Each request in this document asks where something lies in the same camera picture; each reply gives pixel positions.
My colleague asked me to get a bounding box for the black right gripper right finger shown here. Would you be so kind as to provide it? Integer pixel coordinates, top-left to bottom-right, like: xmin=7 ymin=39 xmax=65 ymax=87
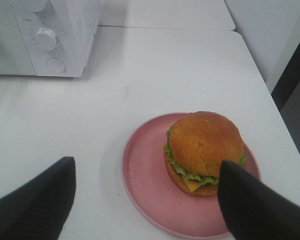
xmin=217 ymin=160 xmax=300 ymax=240

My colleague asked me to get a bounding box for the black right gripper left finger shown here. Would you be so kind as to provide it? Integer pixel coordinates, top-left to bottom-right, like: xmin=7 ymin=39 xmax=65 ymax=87
xmin=0 ymin=156 xmax=76 ymax=240

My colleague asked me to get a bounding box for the burger with lettuce and cheese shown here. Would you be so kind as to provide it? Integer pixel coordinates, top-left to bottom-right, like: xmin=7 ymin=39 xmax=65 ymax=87
xmin=163 ymin=111 xmax=246 ymax=197

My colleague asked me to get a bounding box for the pink round plate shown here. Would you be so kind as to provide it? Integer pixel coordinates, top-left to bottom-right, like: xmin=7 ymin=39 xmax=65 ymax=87
xmin=121 ymin=111 xmax=262 ymax=238

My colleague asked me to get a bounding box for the white microwave door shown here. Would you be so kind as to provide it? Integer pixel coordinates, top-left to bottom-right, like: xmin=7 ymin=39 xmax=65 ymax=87
xmin=0 ymin=14 xmax=36 ymax=75

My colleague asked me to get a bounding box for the white microwave knob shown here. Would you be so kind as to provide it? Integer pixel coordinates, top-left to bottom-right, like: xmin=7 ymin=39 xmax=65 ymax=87
xmin=35 ymin=28 xmax=59 ymax=52
xmin=25 ymin=0 xmax=50 ymax=13

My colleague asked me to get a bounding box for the round white door button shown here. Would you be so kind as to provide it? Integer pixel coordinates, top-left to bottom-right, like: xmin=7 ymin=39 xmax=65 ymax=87
xmin=46 ymin=57 xmax=66 ymax=73

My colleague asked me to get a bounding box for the white microwave oven body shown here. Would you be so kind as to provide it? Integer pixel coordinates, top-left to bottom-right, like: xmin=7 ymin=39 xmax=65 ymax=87
xmin=0 ymin=0 xmax=101 ymax=77

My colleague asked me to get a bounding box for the white table leg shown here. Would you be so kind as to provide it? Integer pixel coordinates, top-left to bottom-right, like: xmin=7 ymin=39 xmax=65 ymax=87
xmin=265 ymin=16 xmax=300 ymax=93

